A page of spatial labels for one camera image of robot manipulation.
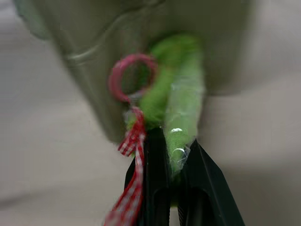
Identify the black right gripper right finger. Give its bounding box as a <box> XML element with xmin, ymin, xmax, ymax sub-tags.
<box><xmin>176</xmin><ymin>138</ymin><xmax>246</xmax><ymax>226</ymax></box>

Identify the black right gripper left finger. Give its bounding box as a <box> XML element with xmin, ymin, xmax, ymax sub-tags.
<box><xmin>124</xmin><ymin>127</ymin><xmax>174</xmax><ymax>226</ymax></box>

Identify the green plush keychain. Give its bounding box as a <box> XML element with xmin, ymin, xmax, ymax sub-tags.
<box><xmin>126</xmin><ymin>32</ymin><xmax>207</xmax><ymax>209</ymax></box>

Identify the grey-green metal container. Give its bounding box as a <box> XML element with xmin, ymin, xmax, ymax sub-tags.
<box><xmin>13</xmin><ymin>0</ymin><xmax>257</xmax><ymax>143</ymax></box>

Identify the red white checkered ribbon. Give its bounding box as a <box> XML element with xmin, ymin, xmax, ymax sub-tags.
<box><xmin>103</xmin><ymin>106</ymin><xmax>148</xmax><ymax>226</ymax></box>

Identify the pink key ring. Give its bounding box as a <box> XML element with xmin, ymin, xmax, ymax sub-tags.
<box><xmin>108</xmin><ymin>53</ymin><xmax>158</xmax><ymax>102</ymax></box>

